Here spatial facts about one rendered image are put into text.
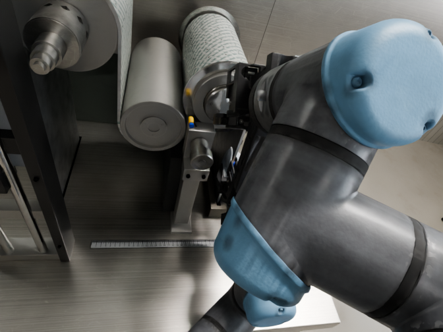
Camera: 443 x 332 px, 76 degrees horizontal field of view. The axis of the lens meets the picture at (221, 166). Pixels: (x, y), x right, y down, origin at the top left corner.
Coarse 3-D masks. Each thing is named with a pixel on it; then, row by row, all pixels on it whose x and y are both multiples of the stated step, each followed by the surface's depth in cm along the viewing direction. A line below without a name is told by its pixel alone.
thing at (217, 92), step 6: (210, 90) 48; (216, 90) 47; (222, 90) 47; (210, 96) 48; (216, 96) 48; (204, 102) 49; (210, 102) 49; (216, 102) 49; (204, 108) 50; (210, 108) 50; (216, 108) 50; (210, 114) 51
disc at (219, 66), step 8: (216, 64) 46; (224, 64) 46; (232, 64) 46; (200, 72) 47; (208, 72) 47; (216, 72) 47; (192, 80) 48; (200, 80) 48; (192, 88) 49; (184, 96) 50; (184, 104) 51; (192, 112) 52; (216, 128) 56; (224, 128) 56; (232, 128) 56
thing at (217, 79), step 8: (224, 72) 47; (232, 72) 47; (208, 80) 47; (216, 80) 47; (224, 80) 47; (200, 88) 48; (208, 88) 48; (192, 96) 50; (200, 96) 49; (192, 104) 50; (200, 104) 50; (200, 112) 51; (200, 120) 53; (208, 120) 53
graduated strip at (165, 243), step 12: (96, 240) 64; (108, 240) 65; (120, 240) 65; (132, 240) 66; (144, 240) 67; (156, 240) 68; (168, 240) 68; (180, 240) 69; (192, 240) 70; (204, 240) 70
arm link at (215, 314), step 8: (232, 288) 48; (224, 296) 49; (232, 296) 47; (216, 304) 48; (224, 304) 47; (232, 304) 47; (208, 312) 47; (216, 312) 46; (224, 312) 46; (232, 312) 46; (240, 312) 46; (216, 320) 45; (224, 320) 45; (232, 320) 45; (240, 320) 46; (224, 328) 44; (232, 328) 45; (240, 328) 45; (248, 328) 46
